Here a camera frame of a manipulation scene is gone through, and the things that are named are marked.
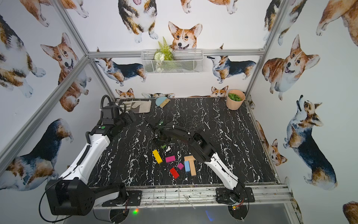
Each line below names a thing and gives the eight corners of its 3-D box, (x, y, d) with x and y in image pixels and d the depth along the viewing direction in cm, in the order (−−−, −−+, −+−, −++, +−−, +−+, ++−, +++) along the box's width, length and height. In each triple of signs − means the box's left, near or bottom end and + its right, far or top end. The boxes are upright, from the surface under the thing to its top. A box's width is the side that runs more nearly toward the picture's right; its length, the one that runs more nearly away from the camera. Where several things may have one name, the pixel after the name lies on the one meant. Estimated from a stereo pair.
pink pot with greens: (225, 110, 115) (229, 100, 106) (223, 98, 124) (226, 88, 115) (242, 110, 115) (247, 100, 106) (238, 98, 124) (242, 88, 115)
